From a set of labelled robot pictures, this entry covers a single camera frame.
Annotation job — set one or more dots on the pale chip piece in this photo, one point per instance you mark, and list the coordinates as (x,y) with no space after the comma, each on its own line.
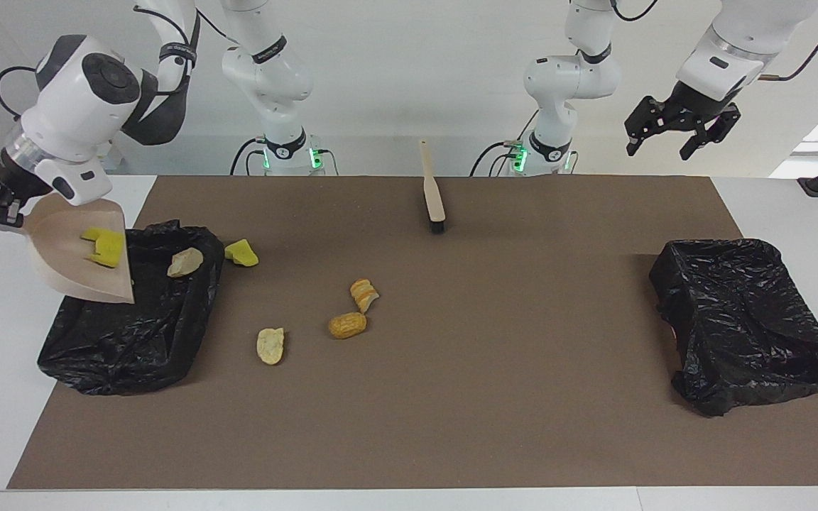
(270,345)

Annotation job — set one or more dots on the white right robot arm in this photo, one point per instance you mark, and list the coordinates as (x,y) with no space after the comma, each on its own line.
(75,121)

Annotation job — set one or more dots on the black bag lined bin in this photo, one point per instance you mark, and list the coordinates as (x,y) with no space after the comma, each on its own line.
(153,326)
(743,319)

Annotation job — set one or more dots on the notched yellow sponge piece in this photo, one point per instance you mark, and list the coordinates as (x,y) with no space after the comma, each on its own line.
(106,250)

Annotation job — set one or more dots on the beige plastic dustpan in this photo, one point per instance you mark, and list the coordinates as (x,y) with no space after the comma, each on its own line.
(61,255)

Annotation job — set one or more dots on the brown table mat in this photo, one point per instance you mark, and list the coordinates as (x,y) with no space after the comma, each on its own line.
(409,440)

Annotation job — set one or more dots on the beige hand brush black bristles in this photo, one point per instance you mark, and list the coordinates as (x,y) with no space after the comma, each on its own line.
(435,199)

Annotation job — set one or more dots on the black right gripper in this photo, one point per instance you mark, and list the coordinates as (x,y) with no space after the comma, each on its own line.
(15,186)

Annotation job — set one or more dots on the pale beige foam chunk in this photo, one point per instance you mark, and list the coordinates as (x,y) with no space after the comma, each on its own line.
(185,262)

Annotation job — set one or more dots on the rounded yellow sponge piece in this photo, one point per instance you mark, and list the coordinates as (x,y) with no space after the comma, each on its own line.
(241,253)

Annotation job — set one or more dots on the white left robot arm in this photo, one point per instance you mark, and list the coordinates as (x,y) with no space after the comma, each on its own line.
(569,78)

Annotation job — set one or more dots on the brown bread roll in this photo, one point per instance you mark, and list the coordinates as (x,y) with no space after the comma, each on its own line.
(347,325)

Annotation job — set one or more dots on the orange striped croissant piece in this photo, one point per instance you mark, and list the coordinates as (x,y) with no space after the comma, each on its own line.
(364,294)

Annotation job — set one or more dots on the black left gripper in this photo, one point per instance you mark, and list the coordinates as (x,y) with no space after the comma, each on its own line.
(696,103)

